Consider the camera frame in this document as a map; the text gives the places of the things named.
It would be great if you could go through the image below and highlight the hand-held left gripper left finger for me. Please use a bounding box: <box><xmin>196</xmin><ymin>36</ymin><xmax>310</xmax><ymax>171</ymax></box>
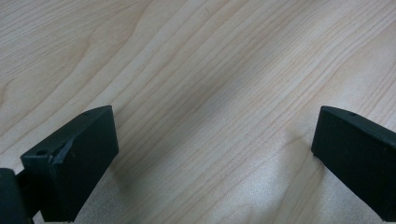
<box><xmin>20</xmin><ymin>105</ymin><xmax>120</xmax><ymax>223</ymax></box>

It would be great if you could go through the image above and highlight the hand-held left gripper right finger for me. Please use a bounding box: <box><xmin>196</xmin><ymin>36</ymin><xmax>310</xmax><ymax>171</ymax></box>
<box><xmin>310</xmin><ymin>105</ymin><xmax>396</xmax><ymax>222</ymax></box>

